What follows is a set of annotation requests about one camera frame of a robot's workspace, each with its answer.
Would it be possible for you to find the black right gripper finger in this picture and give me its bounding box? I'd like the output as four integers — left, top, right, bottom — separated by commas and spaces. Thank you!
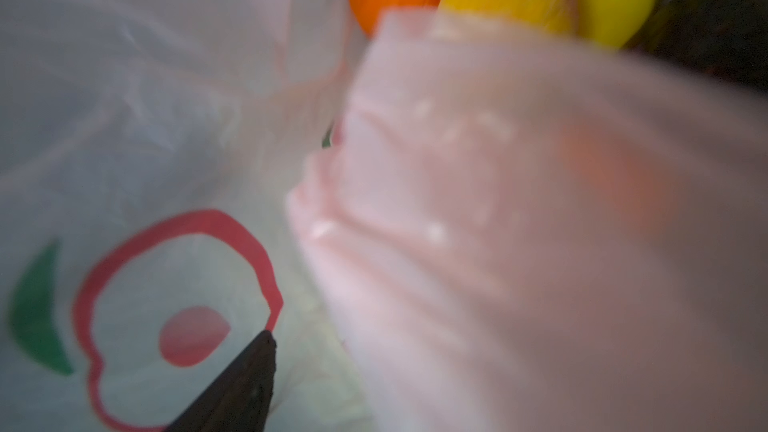
165, 330, 277, 432

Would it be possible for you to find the pink plastic bag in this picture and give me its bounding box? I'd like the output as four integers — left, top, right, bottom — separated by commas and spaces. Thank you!
1, 0, 767, 431

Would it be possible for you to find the dark avocado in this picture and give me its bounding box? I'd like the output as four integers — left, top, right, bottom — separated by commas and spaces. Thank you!
628, 0, 767, 93

